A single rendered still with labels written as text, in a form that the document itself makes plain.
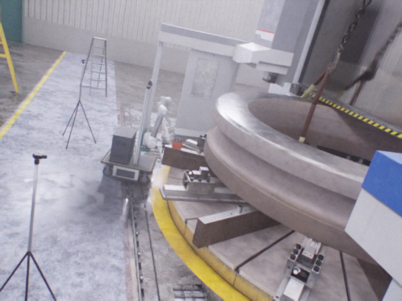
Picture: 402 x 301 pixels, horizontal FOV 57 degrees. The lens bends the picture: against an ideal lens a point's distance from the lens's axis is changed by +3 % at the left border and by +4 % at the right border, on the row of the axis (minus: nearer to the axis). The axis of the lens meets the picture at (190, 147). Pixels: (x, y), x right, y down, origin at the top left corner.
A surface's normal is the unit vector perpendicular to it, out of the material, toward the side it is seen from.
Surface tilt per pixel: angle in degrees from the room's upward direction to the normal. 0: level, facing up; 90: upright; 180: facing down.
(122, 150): 90
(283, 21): 90
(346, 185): 90
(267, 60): 90
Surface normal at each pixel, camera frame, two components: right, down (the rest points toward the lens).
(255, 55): 0.20, 0.38
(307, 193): -0.58, 0.16
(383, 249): -0.96, -0.12
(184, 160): -0.13, 0.32
